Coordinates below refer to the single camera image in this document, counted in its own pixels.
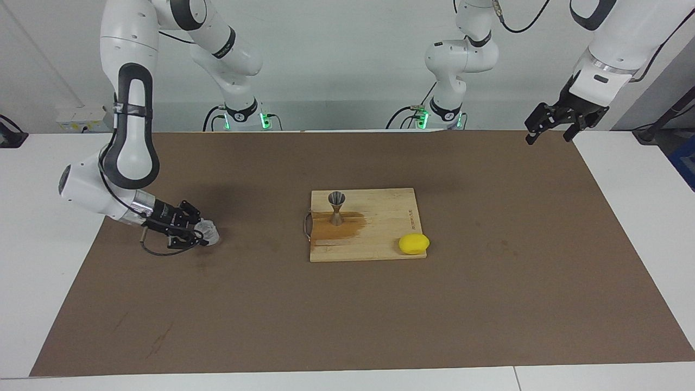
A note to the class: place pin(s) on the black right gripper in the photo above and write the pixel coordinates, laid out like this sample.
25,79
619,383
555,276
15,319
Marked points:
165,219

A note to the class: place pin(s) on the black stand bracket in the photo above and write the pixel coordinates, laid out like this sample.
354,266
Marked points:
665,117

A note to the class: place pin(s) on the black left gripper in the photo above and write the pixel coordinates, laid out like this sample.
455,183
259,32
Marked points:
581,106

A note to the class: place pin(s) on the black clamp mount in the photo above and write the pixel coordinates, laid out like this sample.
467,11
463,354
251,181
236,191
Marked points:
11,138

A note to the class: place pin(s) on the wooden cutting board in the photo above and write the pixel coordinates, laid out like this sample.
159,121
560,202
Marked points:
380,228

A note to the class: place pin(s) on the blue box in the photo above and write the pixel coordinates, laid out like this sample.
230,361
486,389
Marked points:
685,160

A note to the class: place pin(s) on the white wall socket box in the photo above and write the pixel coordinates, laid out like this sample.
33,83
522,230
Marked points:
81,118

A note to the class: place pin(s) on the steel double jigger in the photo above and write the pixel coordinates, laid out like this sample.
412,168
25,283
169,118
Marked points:
336,217

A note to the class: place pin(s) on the brown table mat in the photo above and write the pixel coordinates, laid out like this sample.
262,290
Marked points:
347,315

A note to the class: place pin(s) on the yellow lemon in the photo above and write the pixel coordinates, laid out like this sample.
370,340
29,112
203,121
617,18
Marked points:
414,244

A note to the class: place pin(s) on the clear glass cup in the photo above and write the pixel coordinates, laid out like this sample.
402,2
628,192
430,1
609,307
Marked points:
210,233

